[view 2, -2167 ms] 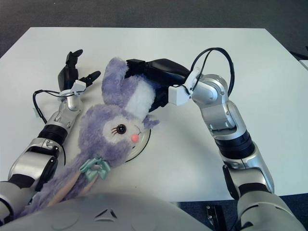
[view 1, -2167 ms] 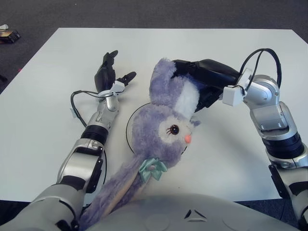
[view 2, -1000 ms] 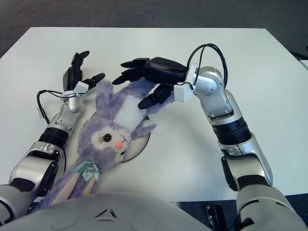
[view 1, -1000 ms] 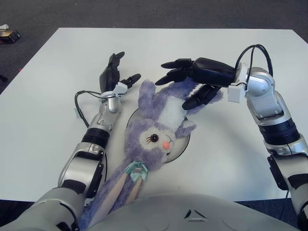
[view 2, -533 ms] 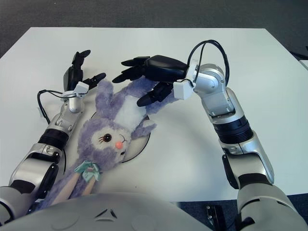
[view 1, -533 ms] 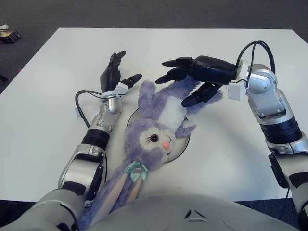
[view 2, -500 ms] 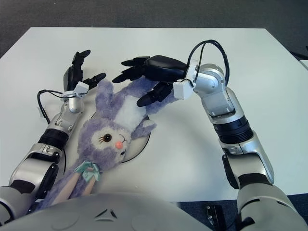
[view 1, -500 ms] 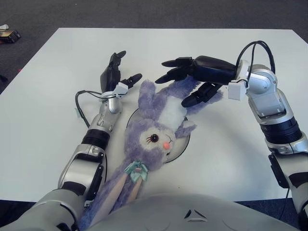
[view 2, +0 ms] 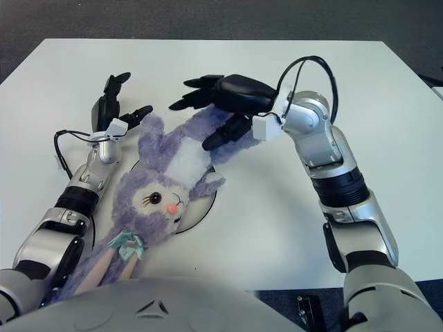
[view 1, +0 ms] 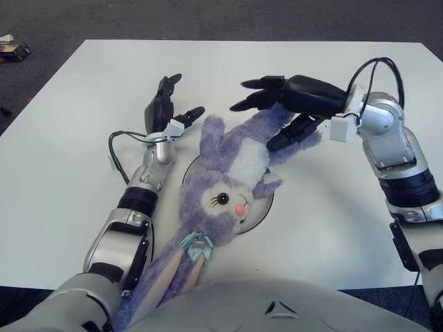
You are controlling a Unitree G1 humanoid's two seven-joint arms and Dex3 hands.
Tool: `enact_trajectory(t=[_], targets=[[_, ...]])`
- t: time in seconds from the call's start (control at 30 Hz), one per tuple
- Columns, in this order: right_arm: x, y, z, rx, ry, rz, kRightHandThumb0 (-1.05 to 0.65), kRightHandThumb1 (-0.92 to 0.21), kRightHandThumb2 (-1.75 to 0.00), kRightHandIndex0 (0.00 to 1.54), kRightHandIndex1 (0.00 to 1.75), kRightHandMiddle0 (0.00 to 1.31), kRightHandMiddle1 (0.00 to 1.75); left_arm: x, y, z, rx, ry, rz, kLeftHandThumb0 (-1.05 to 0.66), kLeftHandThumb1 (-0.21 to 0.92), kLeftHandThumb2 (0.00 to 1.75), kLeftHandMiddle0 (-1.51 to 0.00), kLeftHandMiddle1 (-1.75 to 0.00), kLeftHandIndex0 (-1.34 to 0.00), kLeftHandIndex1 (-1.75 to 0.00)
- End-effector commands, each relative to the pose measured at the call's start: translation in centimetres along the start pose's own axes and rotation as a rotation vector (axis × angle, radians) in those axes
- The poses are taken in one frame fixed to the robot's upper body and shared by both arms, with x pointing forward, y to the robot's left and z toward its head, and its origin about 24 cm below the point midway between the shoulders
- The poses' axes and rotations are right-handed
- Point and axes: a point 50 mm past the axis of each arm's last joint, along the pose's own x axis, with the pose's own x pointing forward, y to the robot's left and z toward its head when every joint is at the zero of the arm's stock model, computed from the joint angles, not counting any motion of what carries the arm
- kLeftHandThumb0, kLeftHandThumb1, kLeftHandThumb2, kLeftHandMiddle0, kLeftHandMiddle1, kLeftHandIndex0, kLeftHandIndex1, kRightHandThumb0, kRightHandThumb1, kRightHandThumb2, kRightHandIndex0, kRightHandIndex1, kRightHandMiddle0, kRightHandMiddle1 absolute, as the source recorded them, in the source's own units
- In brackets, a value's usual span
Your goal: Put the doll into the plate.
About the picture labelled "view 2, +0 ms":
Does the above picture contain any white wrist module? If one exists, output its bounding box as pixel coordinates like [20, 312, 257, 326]
[251, 116, 283, 142]
[105, 118, 128, 142]

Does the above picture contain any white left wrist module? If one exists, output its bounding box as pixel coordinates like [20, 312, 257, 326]
[105, 118, 128, 142]

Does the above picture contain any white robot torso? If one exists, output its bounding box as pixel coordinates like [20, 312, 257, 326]
[0, 276, 312, 332]

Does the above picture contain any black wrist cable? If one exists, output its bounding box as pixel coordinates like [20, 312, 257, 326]
[53, 129, 111, 181]
[276, 55, 338, 124]

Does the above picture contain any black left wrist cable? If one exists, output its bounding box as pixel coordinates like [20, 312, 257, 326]
[53, 129, 111, 181]

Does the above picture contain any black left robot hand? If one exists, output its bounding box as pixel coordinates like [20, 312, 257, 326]
[90, 71, 154, 134]

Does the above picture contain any black metal bracket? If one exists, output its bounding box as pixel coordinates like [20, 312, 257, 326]
[296, 294, 326, 332]

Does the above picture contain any white plate with black rim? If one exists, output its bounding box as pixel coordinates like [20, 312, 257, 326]
[178, 165, 217, 233]

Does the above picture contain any purple plush bunny doll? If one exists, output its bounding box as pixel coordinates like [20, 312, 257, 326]
[43, 103, 259, 305]

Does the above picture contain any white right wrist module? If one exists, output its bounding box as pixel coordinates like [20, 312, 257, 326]
[251, 116, 283, 142]

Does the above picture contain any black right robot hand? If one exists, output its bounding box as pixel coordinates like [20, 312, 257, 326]
[168, 73, 280, 151]

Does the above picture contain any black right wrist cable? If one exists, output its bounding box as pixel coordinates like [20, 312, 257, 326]
[276, 55, 338, 124]

